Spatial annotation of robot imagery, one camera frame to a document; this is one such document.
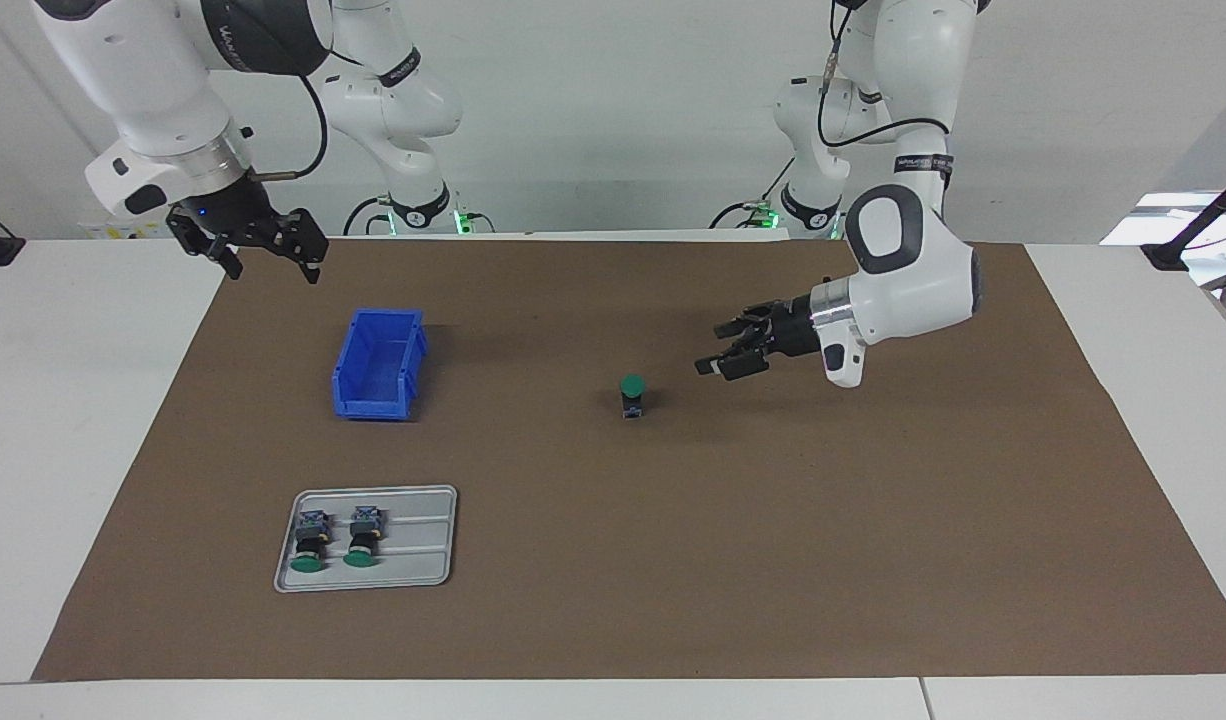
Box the white wall box yellow label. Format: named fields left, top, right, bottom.
left=81, top=195, right=194, bottom=241

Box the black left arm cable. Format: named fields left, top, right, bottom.
left=816, top=0, right=956, bottom=221

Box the black base cable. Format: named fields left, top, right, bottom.
left=710, top=155, right=799, bottom=229
left=343, top=195, right=394, bottom=238

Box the silver metal tray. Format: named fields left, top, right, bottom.
left=274, top=485, right=459, bottom=594

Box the blue plastic storage bin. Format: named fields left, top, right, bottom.
left=332, top=308, right=429, bottom=422

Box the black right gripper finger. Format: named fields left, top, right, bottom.
left=166, top=212, right=246, bottom=281
left=273, top=208, right=330, bottom=286

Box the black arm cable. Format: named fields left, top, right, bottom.
left=816, top=0, right=956, bottom=221
left=248, top=70, right=330, bottom=183

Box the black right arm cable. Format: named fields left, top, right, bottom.
left=248, top=70, right=330, bottom=183

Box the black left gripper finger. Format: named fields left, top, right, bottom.
left=715, top=300, right=779, bottom=339
left=695, top=348, right=771, bottom=383

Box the brown table mat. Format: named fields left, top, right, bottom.
left=31, top=237, right=1226, bottom=683

